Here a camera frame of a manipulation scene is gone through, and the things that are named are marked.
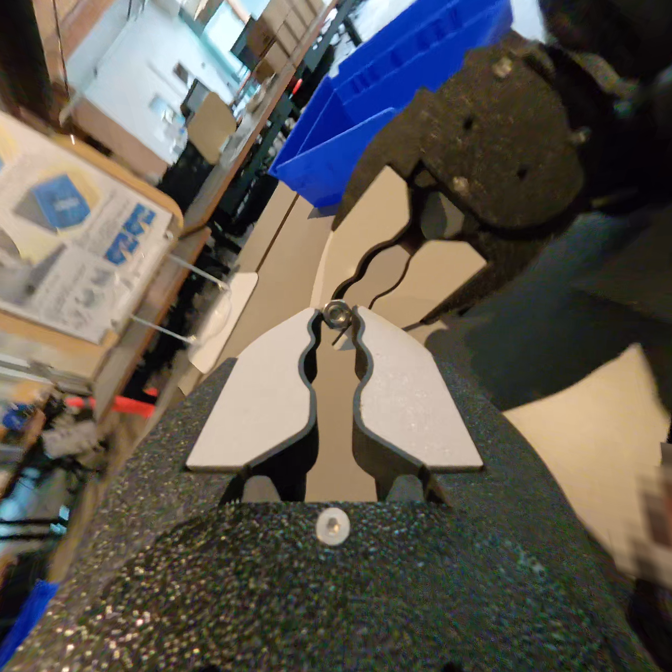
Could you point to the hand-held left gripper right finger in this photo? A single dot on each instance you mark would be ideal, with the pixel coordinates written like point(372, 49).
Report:
point(415, 410)

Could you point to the small orange object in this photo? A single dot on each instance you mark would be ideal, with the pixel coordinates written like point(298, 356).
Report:
point(121, 402)

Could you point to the white base document stand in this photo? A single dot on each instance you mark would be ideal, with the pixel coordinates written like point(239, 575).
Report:
point(74, 242)

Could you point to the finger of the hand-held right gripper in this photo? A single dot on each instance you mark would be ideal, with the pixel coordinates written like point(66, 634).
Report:
point(441, 268)
point(362, 231)

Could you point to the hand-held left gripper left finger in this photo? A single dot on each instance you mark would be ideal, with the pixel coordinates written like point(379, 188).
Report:
point(252, 410)

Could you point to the person's right forearm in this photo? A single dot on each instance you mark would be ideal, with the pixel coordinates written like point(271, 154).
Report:
point(630, 53)

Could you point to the cardboard box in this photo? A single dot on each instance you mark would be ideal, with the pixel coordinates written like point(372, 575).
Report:
point(278, 26)

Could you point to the large blue plastic bin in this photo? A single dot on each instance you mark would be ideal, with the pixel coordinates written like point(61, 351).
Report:
point(389, 74)

